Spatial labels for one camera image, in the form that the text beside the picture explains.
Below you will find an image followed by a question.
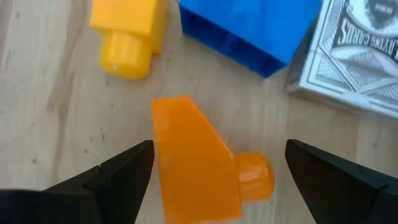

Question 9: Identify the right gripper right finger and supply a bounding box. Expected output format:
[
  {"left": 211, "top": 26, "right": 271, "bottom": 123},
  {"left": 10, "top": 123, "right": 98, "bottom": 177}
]
[{"left": 285, "top": 139, "right": 388, "bottom": 224}]

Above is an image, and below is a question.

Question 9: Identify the yellow toy block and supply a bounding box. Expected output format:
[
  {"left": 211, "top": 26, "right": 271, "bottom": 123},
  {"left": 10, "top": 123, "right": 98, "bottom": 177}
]
[{"left": 90, "top": 0, "right": 170, "bottom": 80}]

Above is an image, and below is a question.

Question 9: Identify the blue toy block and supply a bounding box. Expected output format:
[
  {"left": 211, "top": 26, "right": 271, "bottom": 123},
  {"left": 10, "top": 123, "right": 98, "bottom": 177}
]
[{"left": 178, "top": 0, "right": 323, "bottom": 78}]

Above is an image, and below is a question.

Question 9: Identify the orange toy block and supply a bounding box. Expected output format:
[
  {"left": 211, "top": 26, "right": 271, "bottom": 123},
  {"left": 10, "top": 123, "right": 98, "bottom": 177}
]
[{"left": 151, "top": 95, "right": 275, "bottom": 224}]

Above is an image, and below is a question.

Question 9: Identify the ornate playing card deck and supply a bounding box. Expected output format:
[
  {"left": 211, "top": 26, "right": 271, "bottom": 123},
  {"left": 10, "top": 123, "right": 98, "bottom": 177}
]
[{"left": 285, "top": 0, "right": 398, "bottom": 119}]

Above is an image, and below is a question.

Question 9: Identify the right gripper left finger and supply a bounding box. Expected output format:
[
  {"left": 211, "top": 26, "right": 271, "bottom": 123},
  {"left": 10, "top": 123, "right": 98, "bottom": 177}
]
[{"left": 83, "top": 140, "right": 155, "bottom": 224}]

